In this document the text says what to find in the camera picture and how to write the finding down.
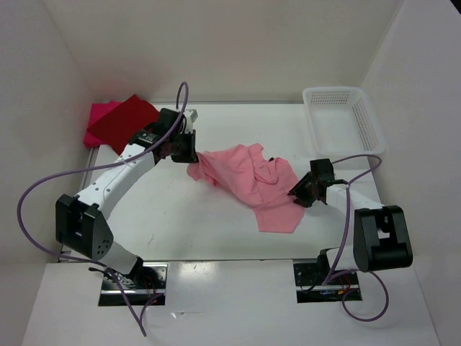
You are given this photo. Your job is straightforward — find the light pink t shirt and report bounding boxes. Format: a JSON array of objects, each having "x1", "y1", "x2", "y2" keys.
[{"x1": 187, "y1": 143, "x2": 305, "y2": 234}]

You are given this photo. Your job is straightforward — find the dark red t shirt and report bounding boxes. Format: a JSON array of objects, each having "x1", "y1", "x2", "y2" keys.
[{"x1": 89, "y1": 94, "x2": 159, "y2": 154}]

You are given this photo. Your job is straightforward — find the magenta t shirt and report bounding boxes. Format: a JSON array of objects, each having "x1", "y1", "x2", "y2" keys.
[{"x1": 83, "y1": 100, "x2": 122, "y2": 148}]

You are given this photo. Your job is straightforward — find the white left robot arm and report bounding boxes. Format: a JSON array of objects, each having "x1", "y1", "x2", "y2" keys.
[{"x1": 55, "y1": 130, "x2": 198, "y2": 288}]

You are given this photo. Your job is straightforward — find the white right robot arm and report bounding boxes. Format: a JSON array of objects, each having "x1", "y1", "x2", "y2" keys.
[{"x1": 288, "y1": 172, "x2": 413, "y2": 283}]

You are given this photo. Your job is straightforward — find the white perforated plastic basket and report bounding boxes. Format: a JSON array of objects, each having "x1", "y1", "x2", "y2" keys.
[{"x1": 302, "y1": 86, "x2": 386, "y2": 157}]

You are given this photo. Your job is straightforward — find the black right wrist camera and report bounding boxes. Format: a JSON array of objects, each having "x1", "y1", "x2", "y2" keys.
[{"x1": 310, "y1": 159, "x2": 335, "y2": 182}]

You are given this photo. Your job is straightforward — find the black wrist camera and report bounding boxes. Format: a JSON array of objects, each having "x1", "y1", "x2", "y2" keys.
[
  {"x1": 155, "y1": 108, "x2": 179, "y2": 135},
  {"x1": 310, "y1": 159, "x2": 335, "y2": 182}
]

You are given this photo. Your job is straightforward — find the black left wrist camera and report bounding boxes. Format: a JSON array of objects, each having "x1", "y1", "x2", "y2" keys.
[{"x1": 155, "y1": 108, "x2": 179, "y2": 135}]

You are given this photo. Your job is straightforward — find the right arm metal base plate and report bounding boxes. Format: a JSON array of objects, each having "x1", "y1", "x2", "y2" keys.
[{"x1": 292, "y1": 259, "x2": 362, "y2": 303}]

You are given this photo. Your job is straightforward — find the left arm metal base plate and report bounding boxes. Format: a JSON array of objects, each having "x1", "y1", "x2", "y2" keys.
[{"x1": 98, "y1": 262, "x2": 169, "y2": 307}]

